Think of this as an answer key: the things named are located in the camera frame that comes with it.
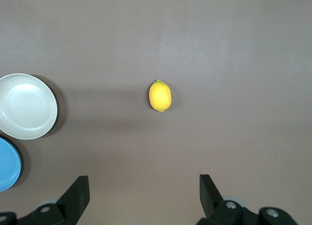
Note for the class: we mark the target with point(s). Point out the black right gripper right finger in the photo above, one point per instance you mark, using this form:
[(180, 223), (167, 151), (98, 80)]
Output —
[(210, 200)]

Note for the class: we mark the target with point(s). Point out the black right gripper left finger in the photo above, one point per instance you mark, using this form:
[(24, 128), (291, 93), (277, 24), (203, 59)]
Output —
[(75, 198)]

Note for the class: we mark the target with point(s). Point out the yellow lemon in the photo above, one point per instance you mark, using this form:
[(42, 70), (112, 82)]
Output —
[(160, 96)]

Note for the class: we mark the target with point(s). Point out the blue round plate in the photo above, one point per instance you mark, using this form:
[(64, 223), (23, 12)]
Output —
[(7, 164)]

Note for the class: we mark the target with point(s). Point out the white bowl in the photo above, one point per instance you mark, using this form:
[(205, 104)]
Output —
[(26, 106)]

